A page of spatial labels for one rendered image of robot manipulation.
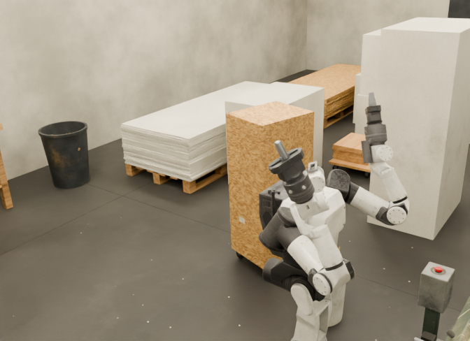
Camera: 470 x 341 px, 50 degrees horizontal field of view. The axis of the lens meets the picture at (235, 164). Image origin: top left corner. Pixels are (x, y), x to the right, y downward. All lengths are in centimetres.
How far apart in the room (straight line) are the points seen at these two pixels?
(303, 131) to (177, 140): 188
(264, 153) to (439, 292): 155
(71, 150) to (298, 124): 288
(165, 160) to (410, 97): 262
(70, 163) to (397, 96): 347
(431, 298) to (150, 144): 377
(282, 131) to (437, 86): 133
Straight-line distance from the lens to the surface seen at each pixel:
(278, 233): 185
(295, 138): 367
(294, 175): 161
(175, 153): 534
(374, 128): 214
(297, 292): 220
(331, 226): 202
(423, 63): 424
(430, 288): 254
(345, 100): 785
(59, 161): 578
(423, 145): 439
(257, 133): 348
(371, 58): 626
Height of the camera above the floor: 229
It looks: 22 degrees down
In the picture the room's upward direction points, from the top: 2 degrees counter-clockwise
